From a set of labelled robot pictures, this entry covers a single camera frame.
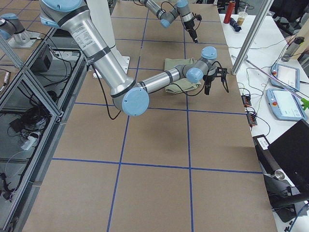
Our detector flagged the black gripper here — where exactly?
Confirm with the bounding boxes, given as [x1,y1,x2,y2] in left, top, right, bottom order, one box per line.
[185,20,198,43]
[208,67,229,93]

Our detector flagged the sage green long-sleeve shirt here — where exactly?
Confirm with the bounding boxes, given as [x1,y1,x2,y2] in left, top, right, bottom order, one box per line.
[164,57,202,94]

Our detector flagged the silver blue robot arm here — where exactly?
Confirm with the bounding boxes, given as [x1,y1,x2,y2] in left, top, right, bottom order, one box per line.
[39,0,227,116]
[139,0,202,43]

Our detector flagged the dark blue folded umbrella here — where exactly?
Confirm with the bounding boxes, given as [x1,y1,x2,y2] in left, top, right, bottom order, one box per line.
[229,17,241,32]

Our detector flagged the orange black connector board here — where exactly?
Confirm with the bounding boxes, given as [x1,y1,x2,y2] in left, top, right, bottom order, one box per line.
[241,94,257,128]

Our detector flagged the red water bottle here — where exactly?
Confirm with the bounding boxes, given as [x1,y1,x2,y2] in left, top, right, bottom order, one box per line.
[223,0,236,24]

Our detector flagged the iced coffee plastic cup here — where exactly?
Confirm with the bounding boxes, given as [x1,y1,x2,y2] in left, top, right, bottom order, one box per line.
[237,6,248,26]

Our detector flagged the near teach pendant tablet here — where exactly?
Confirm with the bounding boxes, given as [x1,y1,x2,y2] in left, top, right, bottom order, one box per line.
[266,89,308,121]

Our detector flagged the black box white label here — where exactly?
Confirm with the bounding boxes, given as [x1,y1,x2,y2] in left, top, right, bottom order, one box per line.
[253,135,280,175]

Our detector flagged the black laptop computer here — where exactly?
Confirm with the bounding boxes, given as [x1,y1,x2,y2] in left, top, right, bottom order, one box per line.
[268,119,309,192]

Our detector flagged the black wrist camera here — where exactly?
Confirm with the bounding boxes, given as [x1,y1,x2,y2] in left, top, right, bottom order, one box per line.
[193,14,202,21]
[204,76,213,95]

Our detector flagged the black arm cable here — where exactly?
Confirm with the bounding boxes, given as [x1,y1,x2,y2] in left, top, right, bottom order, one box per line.
[93,60,222,120]

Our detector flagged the aluminium frame post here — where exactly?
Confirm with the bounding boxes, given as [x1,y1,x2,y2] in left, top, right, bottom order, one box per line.
[231,0,274,75]

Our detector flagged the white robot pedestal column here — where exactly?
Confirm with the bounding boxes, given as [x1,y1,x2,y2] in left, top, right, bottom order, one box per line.
[86,0,130,74]

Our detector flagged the black box under frame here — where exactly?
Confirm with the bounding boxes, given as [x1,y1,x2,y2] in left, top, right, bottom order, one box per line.
[30,46,53,72]

